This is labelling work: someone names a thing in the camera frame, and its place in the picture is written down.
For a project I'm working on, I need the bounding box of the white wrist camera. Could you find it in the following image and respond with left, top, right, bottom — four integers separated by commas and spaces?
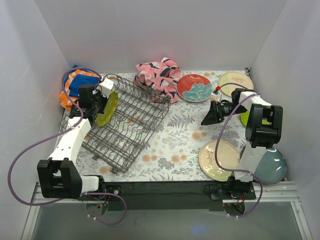
97, 78, 114, 98
211, 86, 222, 102

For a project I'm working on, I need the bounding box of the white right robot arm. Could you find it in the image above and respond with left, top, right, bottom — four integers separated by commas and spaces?
201, 88, 283, 200

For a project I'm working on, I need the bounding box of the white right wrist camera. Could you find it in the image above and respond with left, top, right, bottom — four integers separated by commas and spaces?
211, 86, 222, 102

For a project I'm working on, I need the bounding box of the grey blue plate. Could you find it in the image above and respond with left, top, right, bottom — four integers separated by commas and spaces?
254, 147, 287, 185

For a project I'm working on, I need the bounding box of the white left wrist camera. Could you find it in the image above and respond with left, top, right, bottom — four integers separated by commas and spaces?
97, 78, 114, 98

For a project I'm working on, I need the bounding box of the pink patterned cloth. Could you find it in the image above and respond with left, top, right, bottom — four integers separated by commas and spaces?
133, 57, 181, 104

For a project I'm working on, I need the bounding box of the orange and blue cloth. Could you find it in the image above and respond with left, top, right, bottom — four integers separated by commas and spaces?
63, 68, 101, 102

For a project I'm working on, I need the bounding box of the olive green dotted plate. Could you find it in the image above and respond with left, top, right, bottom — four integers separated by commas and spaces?
95, 91, 119, 127

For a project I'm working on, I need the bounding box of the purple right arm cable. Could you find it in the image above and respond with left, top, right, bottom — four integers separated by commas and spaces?
215, 83, 264, 220

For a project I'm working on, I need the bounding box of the red plate with teal flower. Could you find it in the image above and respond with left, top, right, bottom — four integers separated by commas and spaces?
176, 74, 213, 103

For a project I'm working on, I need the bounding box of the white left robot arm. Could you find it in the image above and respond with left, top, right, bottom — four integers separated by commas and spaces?
37, 80, 114, 200

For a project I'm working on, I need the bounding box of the grey wire dish rack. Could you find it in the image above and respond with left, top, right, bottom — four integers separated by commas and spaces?
58, 73, 172, 174

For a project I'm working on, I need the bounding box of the lime green plate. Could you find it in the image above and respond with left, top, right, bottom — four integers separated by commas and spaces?
240, 111, 250, 127

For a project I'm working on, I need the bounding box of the aluminium rail frame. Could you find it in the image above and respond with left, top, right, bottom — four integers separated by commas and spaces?
22, 181, 312, 240

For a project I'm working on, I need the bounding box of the black base bar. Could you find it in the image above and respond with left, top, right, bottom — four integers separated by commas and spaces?
72, 180, 257, 212

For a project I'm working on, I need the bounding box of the cream and green plate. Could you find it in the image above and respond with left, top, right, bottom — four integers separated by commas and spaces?
198, 139, 241, 182

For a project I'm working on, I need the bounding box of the floral tablecloth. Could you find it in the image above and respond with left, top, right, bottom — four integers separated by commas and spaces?
75, 73, 246, 182

